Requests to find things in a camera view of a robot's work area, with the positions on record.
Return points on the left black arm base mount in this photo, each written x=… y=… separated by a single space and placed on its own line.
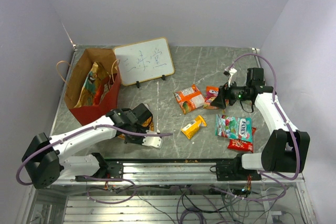
x=106 y=170

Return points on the red candy packet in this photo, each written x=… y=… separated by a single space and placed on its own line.
x=237 y=143

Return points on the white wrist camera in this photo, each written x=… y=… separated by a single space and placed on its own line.
x=231 y=74
x=153 y=140

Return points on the red brown paper bag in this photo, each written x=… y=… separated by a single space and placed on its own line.
x=88 y=114

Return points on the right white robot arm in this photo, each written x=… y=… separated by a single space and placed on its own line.
x=287 y=147

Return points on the red Doritos chip bag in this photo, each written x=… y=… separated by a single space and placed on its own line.
x=103 y=85

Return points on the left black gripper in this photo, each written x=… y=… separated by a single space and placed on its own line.
x=139 y=141

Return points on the aluminium rail frame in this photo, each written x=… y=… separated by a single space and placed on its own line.
x=159 y=188

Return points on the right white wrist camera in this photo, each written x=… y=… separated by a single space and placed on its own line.
x=231 y=74

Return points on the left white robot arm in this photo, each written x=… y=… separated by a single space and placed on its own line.
x=49 y=158

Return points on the gold teal snack bag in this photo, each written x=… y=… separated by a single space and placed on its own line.
x=88 y=88

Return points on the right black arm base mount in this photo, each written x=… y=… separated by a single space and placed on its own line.
x=231 y=169

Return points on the orange chip bag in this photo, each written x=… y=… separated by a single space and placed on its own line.
x=137 y=120

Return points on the yellow snack bar packet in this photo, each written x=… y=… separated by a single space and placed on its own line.
x=192 y=128

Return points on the teal Fox's mint candy bag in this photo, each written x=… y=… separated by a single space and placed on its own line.
x=234 y=128

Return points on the orange white snack packet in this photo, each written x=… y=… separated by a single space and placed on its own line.
x=189 y=99

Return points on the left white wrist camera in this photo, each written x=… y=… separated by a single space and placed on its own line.
x=153 y=140

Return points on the small whiteboard with stand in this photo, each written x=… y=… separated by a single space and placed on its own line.
x=144 y=61

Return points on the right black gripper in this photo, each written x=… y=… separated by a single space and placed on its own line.
x=224 y=93

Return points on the orange Fox's fruits candy bag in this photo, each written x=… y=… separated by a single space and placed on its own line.
x=211 y=94

